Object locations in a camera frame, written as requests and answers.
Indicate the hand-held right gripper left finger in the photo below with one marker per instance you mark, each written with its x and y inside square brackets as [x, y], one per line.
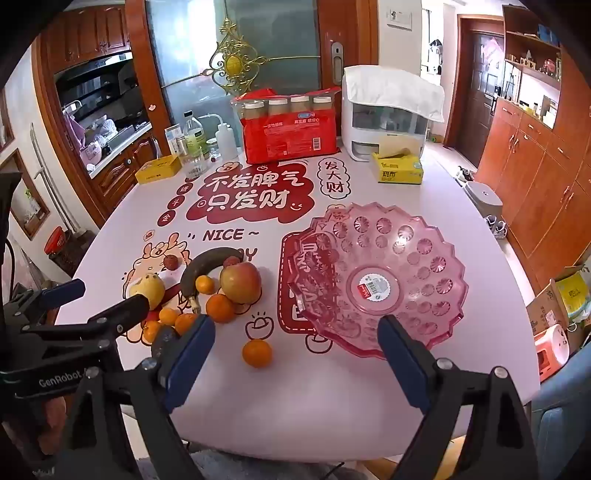
[191, 357]

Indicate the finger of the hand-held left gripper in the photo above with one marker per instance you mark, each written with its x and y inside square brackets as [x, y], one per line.
[69, 290]
[124, 311]

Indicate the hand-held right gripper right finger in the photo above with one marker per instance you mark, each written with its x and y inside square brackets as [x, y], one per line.
[401, 353]

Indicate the yellow pear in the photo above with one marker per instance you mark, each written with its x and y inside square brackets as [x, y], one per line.
[145, 287]

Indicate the small orange mandarin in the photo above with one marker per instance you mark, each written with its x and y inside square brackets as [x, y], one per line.
[220, 308]
[186, 323]
[206, 284]
[257, 353]
[169, 316]
[151, 331]

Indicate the red lychee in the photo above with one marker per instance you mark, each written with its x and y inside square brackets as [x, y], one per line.
[171, 263]
[230, 261]

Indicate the red yellow apple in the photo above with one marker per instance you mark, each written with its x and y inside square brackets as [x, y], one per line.
[240, 282]

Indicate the overripe dark banana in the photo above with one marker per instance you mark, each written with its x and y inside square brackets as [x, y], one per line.
[203, 267]

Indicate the pink plastic fruit bowl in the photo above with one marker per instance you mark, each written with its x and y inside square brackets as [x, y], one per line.
[415, 258]

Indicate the red container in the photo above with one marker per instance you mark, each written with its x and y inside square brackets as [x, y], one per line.
[55, 237]

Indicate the pink printed tablecloth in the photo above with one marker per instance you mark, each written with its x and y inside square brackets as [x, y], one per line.
[323, 406]

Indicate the wooden lower kitchen cabinet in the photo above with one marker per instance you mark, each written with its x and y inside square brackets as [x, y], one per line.
[120, 170]

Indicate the small yellow box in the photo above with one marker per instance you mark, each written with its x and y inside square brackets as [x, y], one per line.
[157, 170]

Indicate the cardboard box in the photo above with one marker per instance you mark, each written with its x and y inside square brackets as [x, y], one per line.
[545, 309]

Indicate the pair of shoes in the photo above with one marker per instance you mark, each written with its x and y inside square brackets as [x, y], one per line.
[496, 226]
[464, 174]

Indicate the grey plastic stool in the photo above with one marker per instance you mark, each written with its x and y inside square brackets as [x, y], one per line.
[482, 196]

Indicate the yellow tissue box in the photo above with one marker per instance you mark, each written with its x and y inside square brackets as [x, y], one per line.
[399, 173]

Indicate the clear bottle with green label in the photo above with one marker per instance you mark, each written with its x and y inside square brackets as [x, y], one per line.
[195, 143]

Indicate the white squeeze bottle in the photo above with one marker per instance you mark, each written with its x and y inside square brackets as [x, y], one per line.
[226, 141]

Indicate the white countertop dispenser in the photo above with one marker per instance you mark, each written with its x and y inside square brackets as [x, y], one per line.
[383, 127]

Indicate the red pack of paper cups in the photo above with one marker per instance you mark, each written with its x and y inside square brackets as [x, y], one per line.
[286, 138]

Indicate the wooden upper kitchen cabinets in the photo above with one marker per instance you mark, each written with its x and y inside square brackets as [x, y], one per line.
[87, 37]

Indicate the dark wooden entry door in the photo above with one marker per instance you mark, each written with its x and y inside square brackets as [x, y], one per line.
[475, 101]

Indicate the gold door ornament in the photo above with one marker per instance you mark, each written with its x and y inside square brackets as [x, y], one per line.
[233, 64]

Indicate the frosted glass sliding door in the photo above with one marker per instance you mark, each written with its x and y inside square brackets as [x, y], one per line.
[286, 41]

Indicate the chrome pipe rail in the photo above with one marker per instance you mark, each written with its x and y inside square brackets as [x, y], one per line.
[44, 175]

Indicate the wooden wall cabinet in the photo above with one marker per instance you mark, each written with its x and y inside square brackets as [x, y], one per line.
[545, 184]

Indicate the white wall switch panel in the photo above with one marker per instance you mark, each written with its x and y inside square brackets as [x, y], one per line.
[399, 18]

